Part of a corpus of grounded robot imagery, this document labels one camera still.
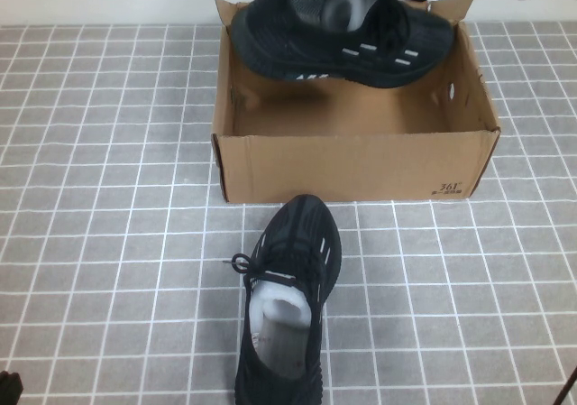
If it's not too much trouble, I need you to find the black knit sneaker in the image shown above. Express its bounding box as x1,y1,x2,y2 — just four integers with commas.
224,192,344,405
229,0,454,90

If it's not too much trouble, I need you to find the white foam shoe stuffing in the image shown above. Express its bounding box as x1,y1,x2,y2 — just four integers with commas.
320,0,380,32
249,280,313,339

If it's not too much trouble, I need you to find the brown cardboard shoe box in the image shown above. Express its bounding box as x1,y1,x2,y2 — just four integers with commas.
211,0,502,205

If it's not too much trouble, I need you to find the grey white-grid tablecloth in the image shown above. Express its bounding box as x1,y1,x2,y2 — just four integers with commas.
0,21,577,405

